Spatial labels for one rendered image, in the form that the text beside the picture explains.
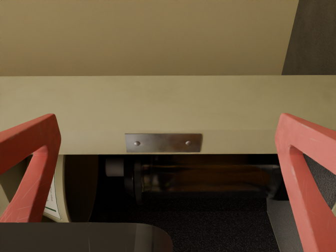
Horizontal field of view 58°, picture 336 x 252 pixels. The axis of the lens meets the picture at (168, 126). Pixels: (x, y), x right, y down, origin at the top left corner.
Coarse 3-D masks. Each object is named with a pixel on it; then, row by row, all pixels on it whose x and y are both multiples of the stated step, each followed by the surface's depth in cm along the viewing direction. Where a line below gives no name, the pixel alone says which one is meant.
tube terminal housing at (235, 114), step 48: (0, 96) 32; (48, 96) 32; (96, 96) 32; (144, 96) 32; (192, 96) 32; (240, 96) 32; (288, 96) 32; (96, 144) 29; (240, 144) 29; (0, 192) 32
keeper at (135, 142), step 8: (128, 136) 28; (136, 136) 28; (144, 136) 28; (152, 136) 28; (160, 136) 28; (168, 136) 28; (176, 136) 28; (184, 136) 28; (192, 136) 28; (200, 136) 28; (128, 144) 28; (136, 144) 28; (144, 144) 28; (152, 144) 28; (160, 144) 28; (168, 144) 28; (176, 144) 28; (184, 144) 28; (192, 144) 28
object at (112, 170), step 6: (126, 156) 41; (108, 162) 43; (114, 162) 43; (120, 162) 43; (126, 162) 41; (108, 168) 43; (114, 168) 43; (120, 168) 43; (126, 168) 41; (108, 174) 44; (114, 174) 44; (120, 174) 44; (126, 174) 41; (126, 180) 41; (126, 186) 41; (132, 192) 41
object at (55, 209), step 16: (64, 160) 35; (80, 160) 51; (96, 160) 52; (64, 176) 35; (80, 176) 51; (96, 176) 52; (64, 192) 35; (80, 192) 49; (48, 208) 37; (64, 208) 36; (80, 208) 47
